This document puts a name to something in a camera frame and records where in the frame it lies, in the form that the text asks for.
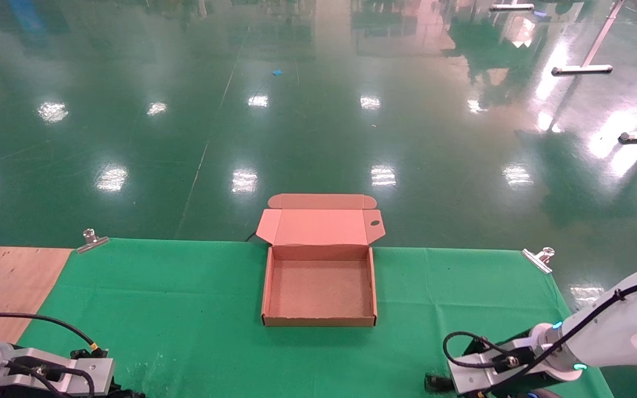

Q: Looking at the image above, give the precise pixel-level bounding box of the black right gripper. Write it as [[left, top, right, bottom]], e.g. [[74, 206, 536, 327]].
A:
[[483, 371, 575, 398]]

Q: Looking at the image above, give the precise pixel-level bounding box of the open brown cardboard box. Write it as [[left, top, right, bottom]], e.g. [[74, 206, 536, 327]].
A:
[[256, 193, 387, 328]]

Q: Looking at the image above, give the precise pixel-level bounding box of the green table cloth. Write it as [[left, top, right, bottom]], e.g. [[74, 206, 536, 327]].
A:
[[17, 238, 615, 398]]

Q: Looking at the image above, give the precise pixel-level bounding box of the silver metal table clamp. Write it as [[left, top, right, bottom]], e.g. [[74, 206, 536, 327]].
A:
[[77, 228, 110, 254], [522, 247, 557, 275]]

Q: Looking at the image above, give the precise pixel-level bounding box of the white stand with long pole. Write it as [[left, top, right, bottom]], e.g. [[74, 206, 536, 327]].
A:
[[552, 0, 627, 76]]

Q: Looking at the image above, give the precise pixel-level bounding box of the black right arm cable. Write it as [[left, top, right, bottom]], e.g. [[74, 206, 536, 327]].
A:
[[443, 278, 637, 370]]

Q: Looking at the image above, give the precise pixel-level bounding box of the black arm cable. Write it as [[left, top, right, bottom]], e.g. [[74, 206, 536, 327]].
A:
[[0, 311, 101, 355], [443, 278, 637, 370]]

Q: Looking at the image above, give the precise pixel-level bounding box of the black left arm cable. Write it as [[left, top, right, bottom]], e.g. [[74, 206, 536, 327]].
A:
[[0, 311, 101, 355]]

